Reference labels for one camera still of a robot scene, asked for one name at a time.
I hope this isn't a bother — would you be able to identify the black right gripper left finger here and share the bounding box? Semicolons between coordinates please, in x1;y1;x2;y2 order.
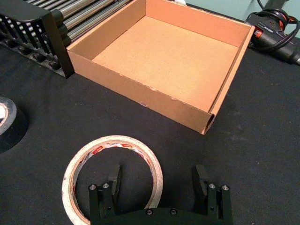
88;164;122;220

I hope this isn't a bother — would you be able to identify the black rack with steel bars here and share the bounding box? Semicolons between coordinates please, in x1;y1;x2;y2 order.
0;0;131;79

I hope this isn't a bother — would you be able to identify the roll of white tape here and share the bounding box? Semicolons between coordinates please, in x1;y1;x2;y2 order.
61;135;164;225

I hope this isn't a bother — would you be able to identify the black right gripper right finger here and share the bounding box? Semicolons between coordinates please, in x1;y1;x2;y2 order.
193;164;233;223

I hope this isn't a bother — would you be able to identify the shallow brown cardboard tray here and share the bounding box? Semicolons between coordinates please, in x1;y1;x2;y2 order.
66;0;255;135

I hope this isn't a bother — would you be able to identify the black corded tool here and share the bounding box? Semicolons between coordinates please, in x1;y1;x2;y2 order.
245;0;300;65

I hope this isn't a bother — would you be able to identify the black table cloth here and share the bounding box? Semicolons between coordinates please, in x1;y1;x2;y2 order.
0;3;300;225

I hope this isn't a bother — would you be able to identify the black tool cord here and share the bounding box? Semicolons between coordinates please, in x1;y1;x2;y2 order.
248;0;300;53

